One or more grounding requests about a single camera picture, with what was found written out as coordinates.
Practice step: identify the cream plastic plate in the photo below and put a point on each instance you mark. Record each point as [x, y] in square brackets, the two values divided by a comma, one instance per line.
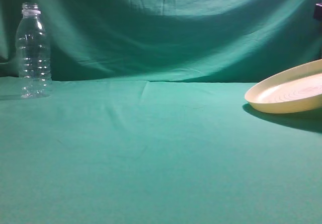
[294, 90]

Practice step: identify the dark robot arm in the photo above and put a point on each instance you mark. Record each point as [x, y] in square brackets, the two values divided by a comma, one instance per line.
[317, 15]

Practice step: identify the green cloth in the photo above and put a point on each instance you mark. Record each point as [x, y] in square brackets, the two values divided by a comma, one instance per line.
[146, 120]

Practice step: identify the clear empty plastic bottle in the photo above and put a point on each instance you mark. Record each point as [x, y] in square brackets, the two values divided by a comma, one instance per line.
[33, 53]

